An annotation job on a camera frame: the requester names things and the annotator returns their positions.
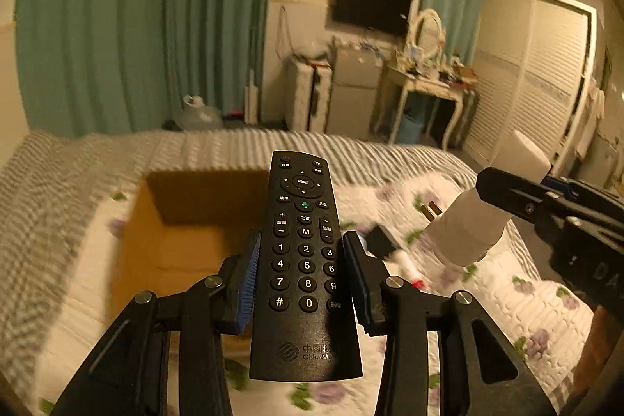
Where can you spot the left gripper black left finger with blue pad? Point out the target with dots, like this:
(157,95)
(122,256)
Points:
(126,372)

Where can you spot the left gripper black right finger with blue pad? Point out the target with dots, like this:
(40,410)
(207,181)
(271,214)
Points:
(480,371)

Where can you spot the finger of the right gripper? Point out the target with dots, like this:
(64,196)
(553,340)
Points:
(513,194)

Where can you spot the black rectangular box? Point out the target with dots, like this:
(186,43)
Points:
(381,243)

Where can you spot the white power adapter plug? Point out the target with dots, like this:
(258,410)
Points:
(470,227)

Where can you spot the black TV remote control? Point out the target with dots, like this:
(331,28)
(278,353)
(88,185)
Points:
(304,327)

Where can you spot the white tube red cap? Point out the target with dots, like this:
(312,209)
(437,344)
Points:
(399,263)

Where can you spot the blue waste basket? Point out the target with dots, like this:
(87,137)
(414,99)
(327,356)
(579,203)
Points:
(411,128)

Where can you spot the white dressing table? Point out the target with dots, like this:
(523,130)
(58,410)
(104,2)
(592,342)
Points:
(431,88)

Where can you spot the white louvred wardrobe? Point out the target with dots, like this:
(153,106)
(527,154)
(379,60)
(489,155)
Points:
(534,60)

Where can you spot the brown cardboard box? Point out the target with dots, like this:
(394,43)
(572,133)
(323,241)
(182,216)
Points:
(182,226)

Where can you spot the white oval vanity mirror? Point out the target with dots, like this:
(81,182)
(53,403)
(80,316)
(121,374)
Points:
(426,36)

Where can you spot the grey checked bed sheet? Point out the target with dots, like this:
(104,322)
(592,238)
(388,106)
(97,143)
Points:
(51,187)

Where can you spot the silver mini fridge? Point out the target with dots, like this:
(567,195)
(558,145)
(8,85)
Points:
(355,81)

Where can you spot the white suitcase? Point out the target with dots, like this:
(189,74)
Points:
(307,95)

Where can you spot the clear water jug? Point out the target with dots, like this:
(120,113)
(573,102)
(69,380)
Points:
(198,116)

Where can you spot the large teal curtain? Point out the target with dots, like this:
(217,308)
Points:
(122,66)

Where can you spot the white mop leaning on wall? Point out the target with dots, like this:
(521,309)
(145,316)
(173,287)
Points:
(251,100)

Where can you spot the black wall television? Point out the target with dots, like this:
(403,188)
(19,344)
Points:
(386,16)

